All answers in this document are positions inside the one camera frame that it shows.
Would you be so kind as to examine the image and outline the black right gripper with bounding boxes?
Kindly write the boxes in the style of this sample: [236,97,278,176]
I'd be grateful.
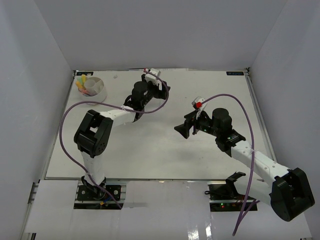
[174,109,221,139]

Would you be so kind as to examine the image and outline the white round divided container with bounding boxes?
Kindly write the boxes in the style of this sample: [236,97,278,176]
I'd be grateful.
[79,76,107,103]

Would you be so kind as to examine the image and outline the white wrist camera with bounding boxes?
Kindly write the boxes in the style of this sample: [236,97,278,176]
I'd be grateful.
[191,96,207,120]
[141,68,161,86]

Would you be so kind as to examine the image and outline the right table label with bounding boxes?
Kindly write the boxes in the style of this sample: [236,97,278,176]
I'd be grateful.
[226,71,244,76]

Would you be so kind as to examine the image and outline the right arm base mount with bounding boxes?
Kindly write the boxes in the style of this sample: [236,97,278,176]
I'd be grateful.
[204,172,246,213]

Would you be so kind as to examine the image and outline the yellow highlighter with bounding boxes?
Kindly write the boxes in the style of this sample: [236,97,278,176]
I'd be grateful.
[75,81,86,92]

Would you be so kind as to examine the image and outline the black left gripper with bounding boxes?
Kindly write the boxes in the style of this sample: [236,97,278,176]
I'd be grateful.
[141,74,170,108]

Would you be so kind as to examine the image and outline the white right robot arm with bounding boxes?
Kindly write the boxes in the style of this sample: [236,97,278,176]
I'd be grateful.
[174,108,315,222]

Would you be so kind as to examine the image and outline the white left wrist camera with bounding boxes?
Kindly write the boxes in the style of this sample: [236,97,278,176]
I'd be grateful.
[141,68,161,86]

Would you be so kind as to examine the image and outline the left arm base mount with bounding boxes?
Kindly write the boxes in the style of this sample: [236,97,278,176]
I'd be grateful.
[73,183,126,210]

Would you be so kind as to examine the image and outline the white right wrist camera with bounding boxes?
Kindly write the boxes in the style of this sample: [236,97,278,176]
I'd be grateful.
[191,96,207,120]

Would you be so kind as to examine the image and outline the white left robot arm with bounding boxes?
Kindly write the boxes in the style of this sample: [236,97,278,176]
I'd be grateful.
[73,73,170,200]

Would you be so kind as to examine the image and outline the pink slim marker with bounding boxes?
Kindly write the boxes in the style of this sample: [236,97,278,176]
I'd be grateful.
[80,91,92,97]

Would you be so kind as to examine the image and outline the orange pink highlighter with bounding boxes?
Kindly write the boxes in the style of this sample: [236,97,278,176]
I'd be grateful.
[81,74,87,84]

